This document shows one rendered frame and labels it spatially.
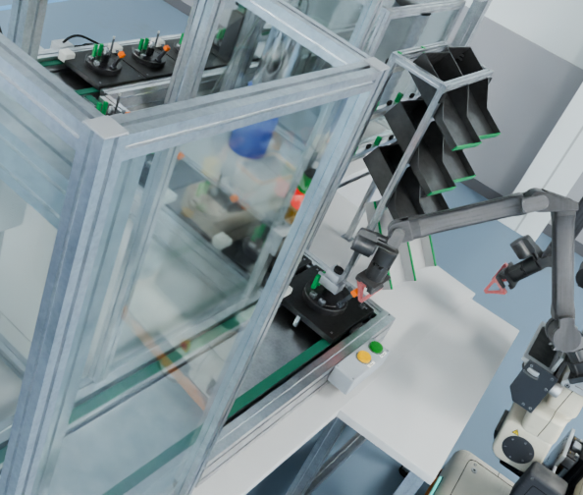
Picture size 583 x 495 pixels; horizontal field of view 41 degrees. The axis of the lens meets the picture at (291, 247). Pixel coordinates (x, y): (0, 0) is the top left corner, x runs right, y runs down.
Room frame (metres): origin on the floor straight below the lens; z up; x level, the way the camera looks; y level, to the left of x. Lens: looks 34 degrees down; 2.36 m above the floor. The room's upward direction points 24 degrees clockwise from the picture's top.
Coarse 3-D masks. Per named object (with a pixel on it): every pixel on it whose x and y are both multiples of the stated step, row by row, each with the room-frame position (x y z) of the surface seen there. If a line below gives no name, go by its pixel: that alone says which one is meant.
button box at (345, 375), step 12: (360, 348) 1.78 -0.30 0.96; (384, 348) 1.82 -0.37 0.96; (348, 360) 1.70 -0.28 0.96; (360, 360) 1.72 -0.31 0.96; (372, 360) 1.75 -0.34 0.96; (384, 360) 1.82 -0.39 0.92; (336, 372) 1.65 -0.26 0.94; (348, 372) 1.66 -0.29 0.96; (360, 372) 1.68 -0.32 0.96; (372, 372) 1.76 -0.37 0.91; (336, 384) 1.65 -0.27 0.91; (348, 384) 1.63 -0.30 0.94
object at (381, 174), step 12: (396, 144) 2.26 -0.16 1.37; (372, 156) 2.19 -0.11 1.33; (384, 156) 2.28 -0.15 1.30; (396, 156) 2.29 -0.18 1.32; (372, 168) 2.18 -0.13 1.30; (384, 168) 2.16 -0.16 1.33; (396, 168) 2.28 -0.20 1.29; (408, 168) 2.26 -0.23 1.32; (384, 180) 2.15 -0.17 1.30; (408, 180) 2.25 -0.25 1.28; (396, 192) 2.12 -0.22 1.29; (408, 192) 2.23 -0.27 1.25; (396, 204) 2.15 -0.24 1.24; (408, 204) 2.19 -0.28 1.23; (420, 204) 2.20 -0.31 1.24; (396, 216) 2.09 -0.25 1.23; (408, 216) 2.15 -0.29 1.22
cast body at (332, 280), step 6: (330, 270) 1.89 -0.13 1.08; (336, 270) 1.89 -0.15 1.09; (342, 270) 1.90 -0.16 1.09; (324, 276) 1.89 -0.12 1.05; (330, 276) 1.89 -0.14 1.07; (336, 276) 1.88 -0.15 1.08; (342, 276) 1.89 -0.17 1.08; (324, 282) 1.89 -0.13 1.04; (330, 282) 1.88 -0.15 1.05; (336, 282) 1.88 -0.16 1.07; (342, 282) 1.90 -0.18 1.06; (330, 288) 1.88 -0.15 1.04; (336, 288) 1.87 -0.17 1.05; (342, 288) 1.90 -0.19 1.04
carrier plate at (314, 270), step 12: (300, 276) 1.97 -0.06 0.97; (312, 276) 1.99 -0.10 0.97; (300, 288) 1.91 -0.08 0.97; (288, 300) 1.83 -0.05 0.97; (300, 300) 1.85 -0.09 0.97; (348, 300) 1.96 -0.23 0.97; (300, 312) 1.80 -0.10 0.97; (312, 312) 1.82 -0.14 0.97; (348, 312) 1.90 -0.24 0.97; (360, 312) 1.92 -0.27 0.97; (372, 312) 1.96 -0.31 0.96; (312, 324) 1.78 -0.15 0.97; (324, 324) 1.79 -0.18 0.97; (336, 324) 1.82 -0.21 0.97; (348, 324) 1.84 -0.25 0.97; (324, 336) 1.76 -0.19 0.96; (336, 336) 1.77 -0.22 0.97
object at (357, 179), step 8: (368, 152) 3.22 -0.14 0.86; (360, 160) 3.11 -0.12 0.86; (352, 168) 3.01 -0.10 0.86; (360, 168) 3.04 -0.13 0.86; (344, 176) 2.91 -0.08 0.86; (352, 176) 2.97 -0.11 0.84; (360, 176) 3.08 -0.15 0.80; (368, 176) 3.14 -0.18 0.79; (344, 184) 2.97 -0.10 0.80; (352, 184) 3.02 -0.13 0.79; (360, 184) 3.10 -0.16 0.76; (368, 184) 3.18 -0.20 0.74; (344, 192) 2.98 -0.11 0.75; (352, 192) 3.06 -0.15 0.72; (360, 192) 3.14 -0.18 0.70; (376, 192) 3.32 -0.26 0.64; (352, 200) 3.10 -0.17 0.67; (360, 200) 3.18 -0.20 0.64
